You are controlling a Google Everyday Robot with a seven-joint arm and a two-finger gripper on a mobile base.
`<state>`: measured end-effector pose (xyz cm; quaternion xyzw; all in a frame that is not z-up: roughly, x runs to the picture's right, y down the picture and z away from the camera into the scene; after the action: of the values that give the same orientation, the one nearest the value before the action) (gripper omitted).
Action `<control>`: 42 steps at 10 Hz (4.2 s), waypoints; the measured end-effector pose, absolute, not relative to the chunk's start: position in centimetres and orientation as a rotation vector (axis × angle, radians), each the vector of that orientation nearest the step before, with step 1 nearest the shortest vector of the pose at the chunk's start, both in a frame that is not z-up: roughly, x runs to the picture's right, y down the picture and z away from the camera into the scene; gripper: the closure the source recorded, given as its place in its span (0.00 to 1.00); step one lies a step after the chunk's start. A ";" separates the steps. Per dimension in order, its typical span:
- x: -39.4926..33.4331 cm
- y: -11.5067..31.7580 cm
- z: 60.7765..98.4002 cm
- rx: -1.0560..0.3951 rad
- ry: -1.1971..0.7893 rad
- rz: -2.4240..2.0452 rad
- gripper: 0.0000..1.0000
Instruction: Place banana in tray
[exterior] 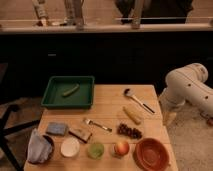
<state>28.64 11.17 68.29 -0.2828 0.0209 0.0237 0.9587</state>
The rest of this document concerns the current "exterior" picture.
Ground yellow banana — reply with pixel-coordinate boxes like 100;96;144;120
123;106;141;125

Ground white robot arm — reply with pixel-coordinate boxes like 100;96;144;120
159;63;213;126

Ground green plastic tray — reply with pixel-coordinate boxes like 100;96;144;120
41;76;95;109

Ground orange red bowl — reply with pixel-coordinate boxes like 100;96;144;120
133;138;169;171

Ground bunch of dark grapes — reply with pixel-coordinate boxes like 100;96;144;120
117;123;142;139

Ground red yellow apple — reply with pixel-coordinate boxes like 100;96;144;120
114;141;130;156

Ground silver fork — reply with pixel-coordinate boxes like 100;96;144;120
83;118;112;132

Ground green cucumber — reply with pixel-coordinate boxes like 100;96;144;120
62;84;80;97

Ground white round plate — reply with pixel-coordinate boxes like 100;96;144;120
61;137;80;157

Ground blue grey sponge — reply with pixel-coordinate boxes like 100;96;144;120
46;122;67;136

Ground dark bowl under cloth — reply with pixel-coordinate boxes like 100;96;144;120
43;135;55;161

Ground grey crumpled cloth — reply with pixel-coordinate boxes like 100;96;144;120
27;129;53;164

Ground black office chair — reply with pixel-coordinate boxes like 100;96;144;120
0;63;40;171

